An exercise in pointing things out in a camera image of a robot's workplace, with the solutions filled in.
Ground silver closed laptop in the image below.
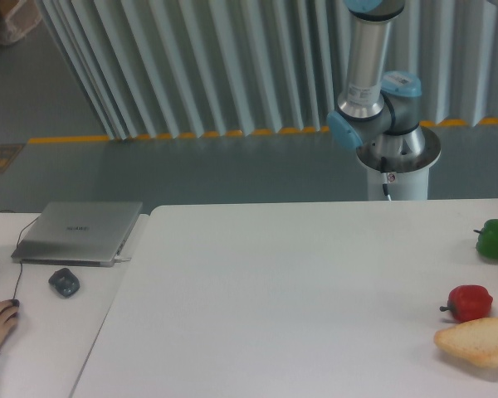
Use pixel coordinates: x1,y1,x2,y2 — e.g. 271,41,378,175
12,201,143,267

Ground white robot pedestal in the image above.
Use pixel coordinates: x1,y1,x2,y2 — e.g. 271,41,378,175
356,126,441,201

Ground red bell pepper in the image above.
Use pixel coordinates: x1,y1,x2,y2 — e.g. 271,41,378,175
439,285,493,323

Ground toasted bread slice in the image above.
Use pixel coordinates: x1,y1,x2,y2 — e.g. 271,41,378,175
433,318,498,368

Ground black mouse cable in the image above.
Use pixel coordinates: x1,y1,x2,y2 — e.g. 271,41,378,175
0,210,42,301

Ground green bell pepper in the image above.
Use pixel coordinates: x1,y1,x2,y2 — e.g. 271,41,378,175
475,219,498,260

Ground white usb plug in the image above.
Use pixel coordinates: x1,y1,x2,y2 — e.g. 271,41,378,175
114,256,132,264

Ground robot base cable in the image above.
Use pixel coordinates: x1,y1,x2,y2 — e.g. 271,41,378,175
379,155,393,201

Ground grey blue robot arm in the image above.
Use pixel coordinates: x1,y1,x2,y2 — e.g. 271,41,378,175
327,1,422,150

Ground white folding partition screen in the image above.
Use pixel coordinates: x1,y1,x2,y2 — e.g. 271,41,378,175
37,1,498,140

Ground dark grey earbuds case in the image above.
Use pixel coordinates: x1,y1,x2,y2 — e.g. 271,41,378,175
48,268,81,299

